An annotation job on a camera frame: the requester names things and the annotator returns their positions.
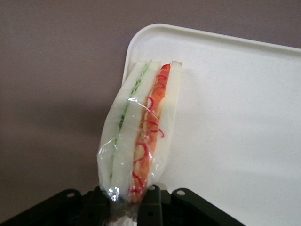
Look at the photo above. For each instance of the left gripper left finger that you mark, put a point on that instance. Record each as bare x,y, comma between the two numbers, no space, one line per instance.
95,207

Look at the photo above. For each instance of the cream plastic tray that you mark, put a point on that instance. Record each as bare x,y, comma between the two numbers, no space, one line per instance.
235,117

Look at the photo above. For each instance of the triangle sandwich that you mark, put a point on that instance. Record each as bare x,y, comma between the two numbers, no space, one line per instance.
127,141

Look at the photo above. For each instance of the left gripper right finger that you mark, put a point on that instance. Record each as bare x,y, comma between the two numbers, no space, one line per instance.
150,207

